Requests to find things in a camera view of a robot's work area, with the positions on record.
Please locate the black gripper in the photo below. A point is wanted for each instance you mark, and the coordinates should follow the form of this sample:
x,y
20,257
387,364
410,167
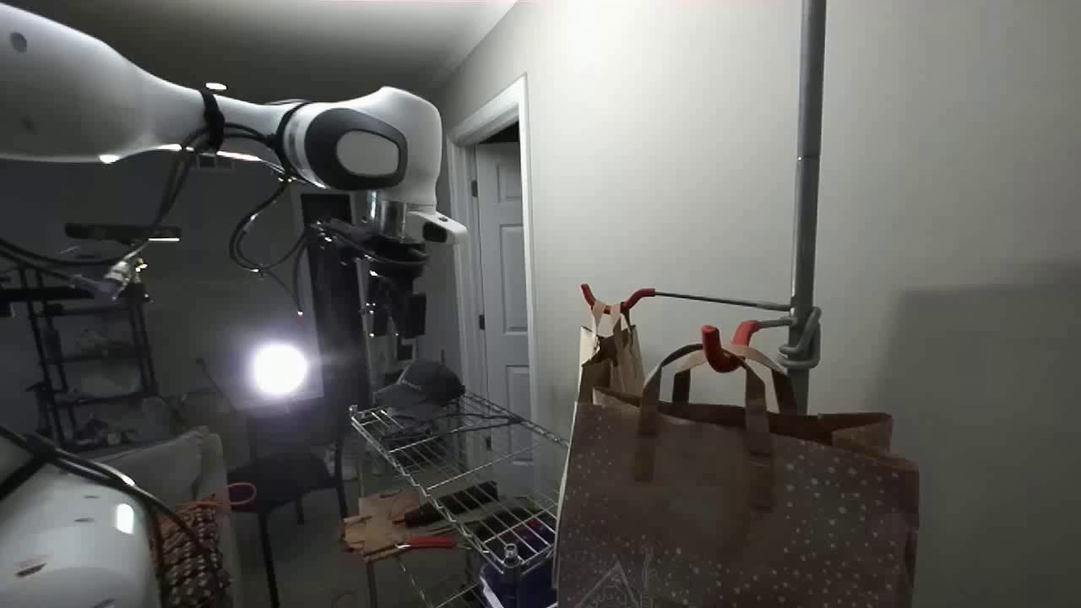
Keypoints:
x,y
394,282

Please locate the brown bag with house print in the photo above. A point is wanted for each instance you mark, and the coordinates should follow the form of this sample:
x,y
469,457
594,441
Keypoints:
x,y
611,367

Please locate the brown bag with white dots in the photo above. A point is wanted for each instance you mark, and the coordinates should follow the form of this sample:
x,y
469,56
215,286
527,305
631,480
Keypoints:
x,y
720,518

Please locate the white panel door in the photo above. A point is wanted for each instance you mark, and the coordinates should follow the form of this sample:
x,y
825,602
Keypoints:
x,y
505,282

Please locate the bright round lamp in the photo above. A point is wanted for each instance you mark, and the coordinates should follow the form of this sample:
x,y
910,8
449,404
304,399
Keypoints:
x,y
279,368

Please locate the black chair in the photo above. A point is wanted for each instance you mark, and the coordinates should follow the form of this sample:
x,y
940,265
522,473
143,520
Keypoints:
x,y
288,479

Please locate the brown cardboard sheet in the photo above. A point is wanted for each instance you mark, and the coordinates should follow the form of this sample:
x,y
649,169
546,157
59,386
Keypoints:
x,y
377,526

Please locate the grey cushion seat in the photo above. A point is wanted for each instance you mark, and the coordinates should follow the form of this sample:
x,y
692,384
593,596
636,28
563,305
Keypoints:
x,y
171,459

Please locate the black shelf stand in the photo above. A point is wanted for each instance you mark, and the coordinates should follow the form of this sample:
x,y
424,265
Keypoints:
x,y
94,291

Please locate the brown wicker basket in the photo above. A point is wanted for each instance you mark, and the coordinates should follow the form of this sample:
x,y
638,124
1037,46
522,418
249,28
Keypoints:
x,y
189,560

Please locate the grey metal pole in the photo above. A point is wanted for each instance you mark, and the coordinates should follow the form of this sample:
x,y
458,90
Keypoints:
x,y
806,169

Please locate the black tall post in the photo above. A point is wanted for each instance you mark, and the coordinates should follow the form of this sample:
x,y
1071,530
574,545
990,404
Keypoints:
x,y
336,325

